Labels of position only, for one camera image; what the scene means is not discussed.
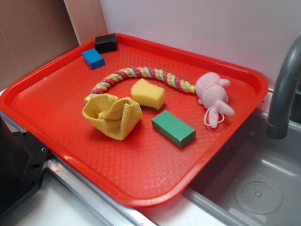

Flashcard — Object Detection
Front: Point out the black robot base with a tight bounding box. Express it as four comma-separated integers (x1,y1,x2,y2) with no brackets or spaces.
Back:
0,119,49,218

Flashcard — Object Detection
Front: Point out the pink plush bunny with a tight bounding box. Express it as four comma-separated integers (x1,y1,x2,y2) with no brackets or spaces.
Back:
195,72,235,129

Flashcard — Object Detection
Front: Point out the red plastic tray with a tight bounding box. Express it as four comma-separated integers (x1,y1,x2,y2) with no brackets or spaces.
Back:
0,34,268,207

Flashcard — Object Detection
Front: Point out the yellow sponge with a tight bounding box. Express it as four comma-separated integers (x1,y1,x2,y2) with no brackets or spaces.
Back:
131,79,166,110

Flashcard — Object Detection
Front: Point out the yellow microfiber cloth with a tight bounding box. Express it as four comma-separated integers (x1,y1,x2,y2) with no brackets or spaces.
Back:
82,94,142,141

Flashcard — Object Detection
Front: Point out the green wooden block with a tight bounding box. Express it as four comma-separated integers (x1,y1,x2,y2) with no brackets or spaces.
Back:
151,110,196,148

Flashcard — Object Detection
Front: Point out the blue wooden block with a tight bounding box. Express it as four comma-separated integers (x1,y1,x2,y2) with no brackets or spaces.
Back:
82,48,105,70

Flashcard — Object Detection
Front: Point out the black rectangular block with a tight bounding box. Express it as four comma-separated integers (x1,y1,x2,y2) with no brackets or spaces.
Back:
94,33,118,54

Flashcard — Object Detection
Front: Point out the grey sink basin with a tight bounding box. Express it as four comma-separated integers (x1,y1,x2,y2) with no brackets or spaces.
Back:
184,110,301,226

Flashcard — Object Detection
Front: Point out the grey sink faucet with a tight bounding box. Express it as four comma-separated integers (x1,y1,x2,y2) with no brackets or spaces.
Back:
266,37,301,139

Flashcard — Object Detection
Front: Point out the brown cardboard panel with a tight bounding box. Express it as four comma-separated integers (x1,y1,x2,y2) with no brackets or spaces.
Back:
0,0,107,90

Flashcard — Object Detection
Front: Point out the multicolour braided rope toy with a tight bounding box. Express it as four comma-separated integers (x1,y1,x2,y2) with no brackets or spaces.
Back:
84,67,196,103

